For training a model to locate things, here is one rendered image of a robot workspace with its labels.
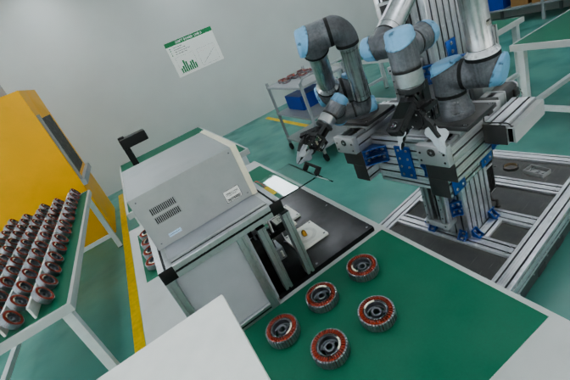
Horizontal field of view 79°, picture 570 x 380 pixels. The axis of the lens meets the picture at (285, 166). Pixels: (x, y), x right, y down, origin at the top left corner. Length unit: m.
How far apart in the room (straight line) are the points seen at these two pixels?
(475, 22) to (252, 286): 1.16
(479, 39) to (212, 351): 1.22
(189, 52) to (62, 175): 3.13
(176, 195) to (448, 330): 0.90
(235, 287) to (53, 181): 3.83
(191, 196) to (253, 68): 5.94
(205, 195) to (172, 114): 5.45
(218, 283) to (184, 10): 5.94
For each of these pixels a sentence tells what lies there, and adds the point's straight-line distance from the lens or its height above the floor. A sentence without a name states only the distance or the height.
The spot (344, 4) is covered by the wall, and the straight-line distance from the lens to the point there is 8.23.
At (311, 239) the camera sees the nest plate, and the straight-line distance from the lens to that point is 1.50.
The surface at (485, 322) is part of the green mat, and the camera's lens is 1.14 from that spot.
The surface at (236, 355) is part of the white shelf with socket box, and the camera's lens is 0.64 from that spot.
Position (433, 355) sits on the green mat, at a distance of 1.09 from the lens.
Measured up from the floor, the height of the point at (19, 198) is 0.92.
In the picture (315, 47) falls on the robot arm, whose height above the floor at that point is 1.48.
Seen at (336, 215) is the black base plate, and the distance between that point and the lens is 1.61.
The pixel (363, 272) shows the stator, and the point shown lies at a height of 0.79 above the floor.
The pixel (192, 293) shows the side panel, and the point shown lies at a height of 0.98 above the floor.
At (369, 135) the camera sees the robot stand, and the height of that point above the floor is 0.95.
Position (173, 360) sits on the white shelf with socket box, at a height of 1.21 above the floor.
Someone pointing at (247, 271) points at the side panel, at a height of 0.94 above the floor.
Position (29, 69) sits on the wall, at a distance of 6.62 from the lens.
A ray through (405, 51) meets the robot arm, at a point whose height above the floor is 1.45.
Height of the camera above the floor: 1.65
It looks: 22 degrees down
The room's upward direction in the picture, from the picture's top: 23 degrees counter-clockwise
